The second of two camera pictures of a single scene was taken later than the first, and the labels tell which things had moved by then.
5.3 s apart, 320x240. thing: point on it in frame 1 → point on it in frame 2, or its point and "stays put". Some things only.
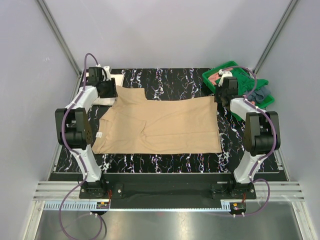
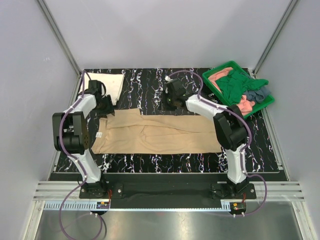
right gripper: x=216 y=98 → x=164 y=106
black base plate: x=165 y=187 stays put
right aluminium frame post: x=285 y=17 stays put
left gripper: x=112 y=92 → x=109 y=110
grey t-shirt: x=259 y=95 stays put
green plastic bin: x=268 y=101 stays put
